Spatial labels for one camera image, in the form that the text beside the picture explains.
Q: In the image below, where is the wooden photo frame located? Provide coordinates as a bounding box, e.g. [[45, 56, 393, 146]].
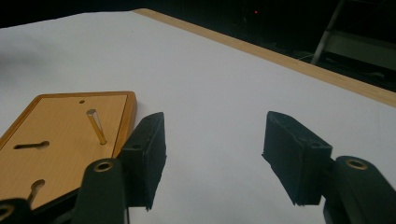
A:
[[0, 91, 138, 217]]

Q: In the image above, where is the white metal stand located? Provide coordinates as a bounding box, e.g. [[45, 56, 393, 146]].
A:
[[310, 0, 396, 72]]

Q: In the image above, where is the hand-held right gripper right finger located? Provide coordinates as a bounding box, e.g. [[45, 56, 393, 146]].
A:
[[262, 110, 333, 207]]

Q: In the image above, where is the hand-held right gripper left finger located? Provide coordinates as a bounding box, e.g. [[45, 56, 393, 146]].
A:
[[120, 111, 168, 212]]

